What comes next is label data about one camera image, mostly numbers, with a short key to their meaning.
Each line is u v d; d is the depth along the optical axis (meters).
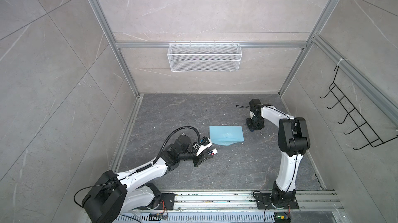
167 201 0.73
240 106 0.91
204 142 0.66
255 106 0.81
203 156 0.69
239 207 0.73
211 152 0.75
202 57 1.00
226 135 0.98
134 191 0.47
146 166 0.51
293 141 0.54
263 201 0.73
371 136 0.60
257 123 0.82
